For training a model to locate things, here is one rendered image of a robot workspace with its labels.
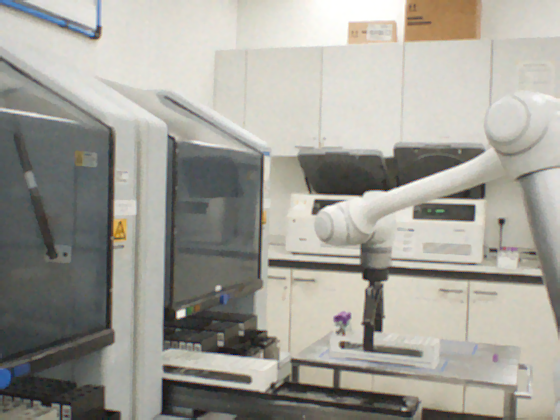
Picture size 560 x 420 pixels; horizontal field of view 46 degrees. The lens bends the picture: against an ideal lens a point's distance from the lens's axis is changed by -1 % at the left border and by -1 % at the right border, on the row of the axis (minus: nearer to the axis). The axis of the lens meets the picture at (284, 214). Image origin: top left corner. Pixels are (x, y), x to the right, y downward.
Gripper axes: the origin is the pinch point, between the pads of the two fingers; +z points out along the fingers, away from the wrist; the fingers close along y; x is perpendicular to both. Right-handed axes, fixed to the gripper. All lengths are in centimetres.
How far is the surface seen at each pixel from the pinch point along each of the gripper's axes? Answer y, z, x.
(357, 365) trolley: -10.7, 5.5, 1.5
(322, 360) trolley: -10.0, 5.5, 11.7
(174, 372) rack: -41, 5, 40
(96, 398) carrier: -76, 1, 38
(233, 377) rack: -33.2, 6.3, 27.8
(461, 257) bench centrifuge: 193, -6, -4
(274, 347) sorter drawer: 9.0, 8.3, 33.3
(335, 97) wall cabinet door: 218, -99, 79
